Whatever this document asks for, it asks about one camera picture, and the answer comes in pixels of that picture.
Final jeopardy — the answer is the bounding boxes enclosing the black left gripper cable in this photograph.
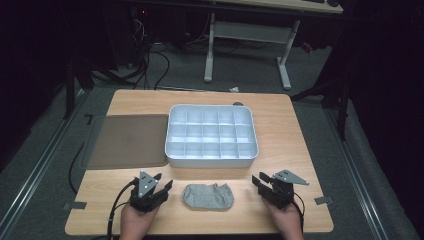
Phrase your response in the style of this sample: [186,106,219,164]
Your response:
[106,178,140,240]

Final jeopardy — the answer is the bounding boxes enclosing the person's right hand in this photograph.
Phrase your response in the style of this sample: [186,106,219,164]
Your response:
[263,197,305,240]

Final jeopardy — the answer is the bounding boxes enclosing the person's left hand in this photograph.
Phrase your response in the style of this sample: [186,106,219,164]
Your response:
[118,201,161,240]

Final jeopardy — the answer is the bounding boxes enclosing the grey tape piece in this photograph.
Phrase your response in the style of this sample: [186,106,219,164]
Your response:
[314,195,334,206]
[63,201,88,211]

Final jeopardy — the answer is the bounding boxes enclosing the metal floor rail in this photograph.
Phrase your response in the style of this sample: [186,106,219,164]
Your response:
[324,108,390,240]
[0,88,90,236]

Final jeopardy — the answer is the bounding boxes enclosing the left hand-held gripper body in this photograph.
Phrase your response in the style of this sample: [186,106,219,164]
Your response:
[129,170,164,213]

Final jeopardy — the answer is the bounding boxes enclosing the black floor cable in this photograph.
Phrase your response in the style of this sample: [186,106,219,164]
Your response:
[68,143,86,196]

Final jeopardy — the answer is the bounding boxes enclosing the brown flat board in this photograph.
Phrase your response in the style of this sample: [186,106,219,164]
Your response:
[80,114,170,170]

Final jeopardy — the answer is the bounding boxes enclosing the white frame desk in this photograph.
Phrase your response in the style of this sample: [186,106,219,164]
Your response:
[203,0,344,91]

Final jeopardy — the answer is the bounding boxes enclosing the white compartment box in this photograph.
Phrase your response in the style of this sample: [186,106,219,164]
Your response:
[164,103,260,169]

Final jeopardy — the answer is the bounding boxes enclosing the black metal stand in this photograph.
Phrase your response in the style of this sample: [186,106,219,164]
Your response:
[62,56,96,120]
[291,75,352,141]

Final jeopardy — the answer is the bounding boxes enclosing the bundle of black cables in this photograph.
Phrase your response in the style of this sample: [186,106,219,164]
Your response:
[130,14,171,91]

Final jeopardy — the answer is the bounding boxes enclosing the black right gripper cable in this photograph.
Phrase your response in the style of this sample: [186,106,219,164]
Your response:
[292,192,306,234]

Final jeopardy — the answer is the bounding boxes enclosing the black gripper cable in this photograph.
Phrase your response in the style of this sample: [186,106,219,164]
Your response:
[292,192,306,234]
[106,178,140,240]

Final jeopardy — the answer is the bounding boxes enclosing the grey sock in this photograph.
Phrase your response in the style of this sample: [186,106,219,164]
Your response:
[181,182,235,212]

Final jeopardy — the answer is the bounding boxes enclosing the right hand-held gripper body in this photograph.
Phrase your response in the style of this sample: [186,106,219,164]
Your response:
[261,169,310,210]

